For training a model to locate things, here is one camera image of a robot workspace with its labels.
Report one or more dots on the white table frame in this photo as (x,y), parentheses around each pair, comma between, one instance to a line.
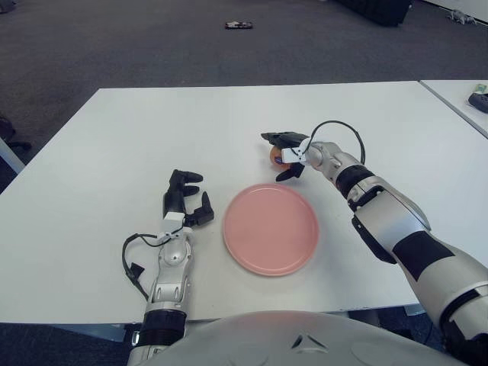
(415,310)

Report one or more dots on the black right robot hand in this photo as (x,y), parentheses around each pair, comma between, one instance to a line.
(286,138)

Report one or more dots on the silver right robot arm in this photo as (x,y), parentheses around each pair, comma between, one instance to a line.
(400,228)

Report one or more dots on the silver robot torso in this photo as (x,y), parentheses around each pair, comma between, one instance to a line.
(286,343)

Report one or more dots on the pink round plate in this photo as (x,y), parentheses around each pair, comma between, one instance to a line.
(270,232)

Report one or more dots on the grey toy on floor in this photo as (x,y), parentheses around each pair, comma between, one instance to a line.
(461,17)

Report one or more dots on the dark chair base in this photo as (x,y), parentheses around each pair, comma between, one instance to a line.
(7,129)

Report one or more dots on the dark grey handheld controller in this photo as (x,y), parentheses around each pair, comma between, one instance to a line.
(480,101)

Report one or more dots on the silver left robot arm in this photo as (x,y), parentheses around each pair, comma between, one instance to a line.
(171,263)

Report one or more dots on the yellow-red apple with sticker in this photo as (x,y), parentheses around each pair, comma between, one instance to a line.
(275,156)

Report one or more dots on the small green packet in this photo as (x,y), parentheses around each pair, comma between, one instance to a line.
(481,88)

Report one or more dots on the small dark patterned floor item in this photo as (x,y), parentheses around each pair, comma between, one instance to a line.
(239,25)

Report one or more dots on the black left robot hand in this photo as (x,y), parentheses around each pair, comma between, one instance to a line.
(173,198)

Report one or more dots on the black furniture piece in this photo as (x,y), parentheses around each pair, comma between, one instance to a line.
(377,11)

